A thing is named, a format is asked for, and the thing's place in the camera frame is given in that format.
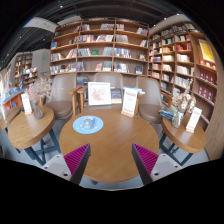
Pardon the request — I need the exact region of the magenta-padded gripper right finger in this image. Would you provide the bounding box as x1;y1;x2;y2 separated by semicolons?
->
131;143;184;186

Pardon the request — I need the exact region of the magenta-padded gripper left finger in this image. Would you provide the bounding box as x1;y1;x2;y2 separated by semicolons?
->
41;143;92;186

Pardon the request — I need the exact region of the grey computer mouse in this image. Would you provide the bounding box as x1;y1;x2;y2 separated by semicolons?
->
80;117;95;131

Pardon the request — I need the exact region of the round blue mouse pad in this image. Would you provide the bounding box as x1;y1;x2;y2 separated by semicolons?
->
72;114;105;135

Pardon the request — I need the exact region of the round wooden side table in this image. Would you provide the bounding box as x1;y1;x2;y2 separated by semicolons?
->
159;114;208;167
7;105;61;167

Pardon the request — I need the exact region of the brown leather wooden armchair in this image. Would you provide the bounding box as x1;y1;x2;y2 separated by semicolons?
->
77;72;141;113
134;76;173;125
43;73;83;121

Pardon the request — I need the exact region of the glass vase with dried flowers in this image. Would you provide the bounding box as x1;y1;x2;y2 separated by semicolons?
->
170;78;198;129

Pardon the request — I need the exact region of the stack of blue books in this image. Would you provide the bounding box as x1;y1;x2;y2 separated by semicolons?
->
158;105;178;121

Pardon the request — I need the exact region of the white red sign, wooden base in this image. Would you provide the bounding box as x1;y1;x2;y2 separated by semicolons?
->
120;87;139;118

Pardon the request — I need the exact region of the glass vase with pink flowers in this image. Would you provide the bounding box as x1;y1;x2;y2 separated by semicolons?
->
26;77;54;120

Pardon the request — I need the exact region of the small white sign, wooden base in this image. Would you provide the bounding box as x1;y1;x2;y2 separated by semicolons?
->
20;92;33;116
185;106;203;134

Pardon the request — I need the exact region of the white framed flower picture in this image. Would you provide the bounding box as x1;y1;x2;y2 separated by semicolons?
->
87;81;112;107

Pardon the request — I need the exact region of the dark upright book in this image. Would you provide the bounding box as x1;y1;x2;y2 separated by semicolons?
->
110;87;123;104

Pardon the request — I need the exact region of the low book display stand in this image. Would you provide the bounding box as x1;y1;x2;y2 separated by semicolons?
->
0;73;27;131

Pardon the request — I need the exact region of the distant wooden book shelf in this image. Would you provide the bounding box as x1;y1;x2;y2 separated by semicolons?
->
13;52;39;88

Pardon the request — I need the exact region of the tall wooden bookshelf with books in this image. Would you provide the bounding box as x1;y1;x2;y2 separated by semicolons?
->
148;21;220;134

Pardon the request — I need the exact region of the wide wooden bookshelf with books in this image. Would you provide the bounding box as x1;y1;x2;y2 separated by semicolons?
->
49;18;150;88

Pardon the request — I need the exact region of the white ceiling panel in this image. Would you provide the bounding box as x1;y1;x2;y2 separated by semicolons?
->
23;16;58;34

